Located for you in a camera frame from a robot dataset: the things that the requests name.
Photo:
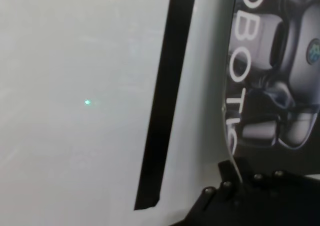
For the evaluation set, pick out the black robot print poster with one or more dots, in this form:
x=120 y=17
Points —
x=287 y=85

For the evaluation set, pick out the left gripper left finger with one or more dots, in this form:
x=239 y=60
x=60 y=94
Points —
x=228 y=173

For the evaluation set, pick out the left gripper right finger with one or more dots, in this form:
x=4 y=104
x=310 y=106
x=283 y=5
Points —
x=246 y=171

